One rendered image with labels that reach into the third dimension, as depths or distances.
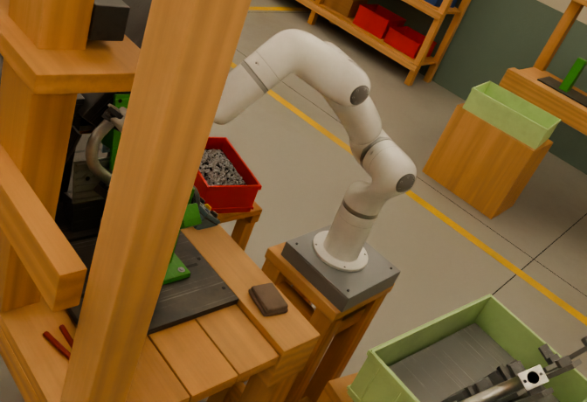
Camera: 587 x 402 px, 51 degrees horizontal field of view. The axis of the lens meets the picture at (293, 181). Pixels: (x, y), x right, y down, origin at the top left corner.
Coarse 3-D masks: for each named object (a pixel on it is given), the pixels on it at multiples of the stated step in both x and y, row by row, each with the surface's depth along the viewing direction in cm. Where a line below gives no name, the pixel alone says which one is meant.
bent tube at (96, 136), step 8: (120, 112) 158; (104, 120) 158; (96, 128) 157; (104, 128) 157; (96, 136) 157; (88, 144) 157; (96, 144) 157; (88, 152) 157; (96, 152) 158; (88, 160) 158; (96, 160) 159; (96, 168) 160; (104, 168) 163; (96, 176) 162; (104, 176) 162
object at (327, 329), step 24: (264, 264) 203; (288, 288) 203; (312, 312) 197; (360, 312) 206; (336, 336) 220; (360, 336) 218; (312, 360) 196; (336, 360) 222; (240, 384) 229; (312, 384) 232
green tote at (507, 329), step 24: (456, 312) 187; (480, 312) 204; (504, 312) 197; (408, 336) 171; (432, 336) 186; (504, 336) 198; (528, 336) 192; (384, 360) 170; (528, 360) 193; (360, 384) 164; (384, 384) 158; (552, 384) 188; (576, 384) 183
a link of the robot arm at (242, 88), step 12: (240, 72) 139; (252, 72) 138; (228, 84) 139; (240, 84) 138; (252, 84) 139; (228, 96) 139; (240, 96) 139; (252, 96) 140; (228, 108) 139; (240, 108) 141; (216, 120) 140; (228, 120) 142
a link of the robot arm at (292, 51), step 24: (264, 48) 139; (288, 48) 138; (312, 48) 141; (264, 72) 138; (288, 72) 141; (312, 72) 143; (336, 72) 143; (360, 72) 144; (336, 96) 145; (360, 96) 145
